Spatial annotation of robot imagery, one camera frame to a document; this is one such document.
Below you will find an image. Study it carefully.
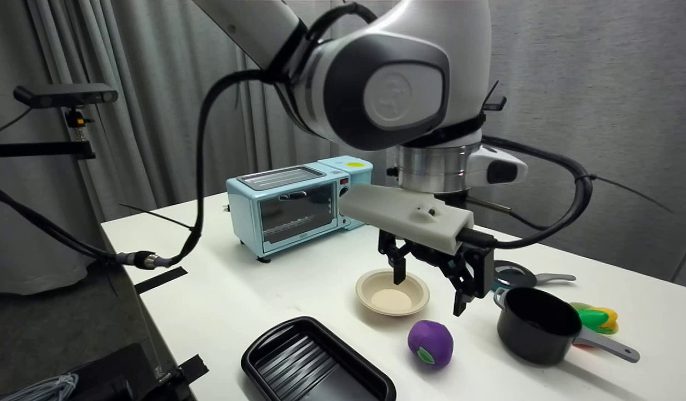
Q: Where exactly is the purple plush toy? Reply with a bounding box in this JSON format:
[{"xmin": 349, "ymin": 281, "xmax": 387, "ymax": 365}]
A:
[{"xmin": 407, "ymin": 319, "xmax": 455, "ymax": 370}]

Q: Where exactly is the toy oven door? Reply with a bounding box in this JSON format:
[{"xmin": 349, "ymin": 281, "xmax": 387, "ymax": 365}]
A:
[{"xmin": 257, "ymin": 183, "xmax": 339, "ymax": 256}]

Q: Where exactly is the camera on mount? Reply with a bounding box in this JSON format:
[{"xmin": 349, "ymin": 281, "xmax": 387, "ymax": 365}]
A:
[{"xmin": 0, "ymin": 83, "xmax": 119, "ymax": 160}]

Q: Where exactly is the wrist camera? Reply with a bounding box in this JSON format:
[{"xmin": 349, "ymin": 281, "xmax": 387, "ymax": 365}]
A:
[{"xmin": 338, "ymin": 184, "xmax": 475, "ymax": 256}]

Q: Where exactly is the pot lid with grey handle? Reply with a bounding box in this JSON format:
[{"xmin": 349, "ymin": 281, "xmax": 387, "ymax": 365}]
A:
[{"xmin": 492, "ymin": 259, "xmax": 577, "ymax": 292}]

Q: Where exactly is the black pot with grey handle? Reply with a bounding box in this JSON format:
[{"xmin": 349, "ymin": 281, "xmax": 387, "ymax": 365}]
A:
[{"xmin": 493, "ymin": 287, "xmax": 641, "ymax": 367}]

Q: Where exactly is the beige paper plate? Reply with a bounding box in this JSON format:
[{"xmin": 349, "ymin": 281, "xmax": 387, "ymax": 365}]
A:
[{"xmin": 355, "ymin": 268, "xmax": 431, "ymax": 317}]

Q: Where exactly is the black cable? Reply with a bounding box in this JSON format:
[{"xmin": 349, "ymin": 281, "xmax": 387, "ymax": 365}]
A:
[{"xmin": 0, "ymin": 175, "xmax": 175, "ymax": 270}]

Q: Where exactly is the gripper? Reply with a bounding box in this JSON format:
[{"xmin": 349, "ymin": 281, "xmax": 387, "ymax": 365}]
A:
[{"xmin": 377, "ymin": 191, "xmax": 495, "ymax": 317}]

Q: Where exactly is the grey curtain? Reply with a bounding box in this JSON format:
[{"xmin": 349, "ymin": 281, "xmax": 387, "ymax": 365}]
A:
[{"xmin": 0, "ymin": 0, "xmax": 388, "ymax": 297}]

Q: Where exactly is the coil of grey cable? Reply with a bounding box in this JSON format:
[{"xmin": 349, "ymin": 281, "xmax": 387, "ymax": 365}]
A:
[{"xmin": 0, "ymin": 373, "xmax": 80, "ymax": 401}]

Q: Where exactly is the light blue toy oven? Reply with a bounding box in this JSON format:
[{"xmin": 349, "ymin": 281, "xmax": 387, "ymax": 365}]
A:
[{"xmin": 226, "ymin": 155, "xmax": 374, "ymax": 264}]

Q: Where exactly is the black plastic tray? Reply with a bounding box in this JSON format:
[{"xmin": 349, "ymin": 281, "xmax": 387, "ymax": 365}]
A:
[{"xmin": 241, "ymin": 316, "xmax": 398, "ymax": 401}]

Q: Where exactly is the strip of black tape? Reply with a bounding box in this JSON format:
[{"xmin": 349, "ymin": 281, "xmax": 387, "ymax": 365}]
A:
[{"xmin": 133, "ymin": 266, "xmax": 189, "ymax": 295}]

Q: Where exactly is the yellow and green plush toy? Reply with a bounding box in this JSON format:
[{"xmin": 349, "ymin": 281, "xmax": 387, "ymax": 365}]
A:
[{"xmin": 568, "ymin": 301, "xmax": 620, "ymax": 335}]

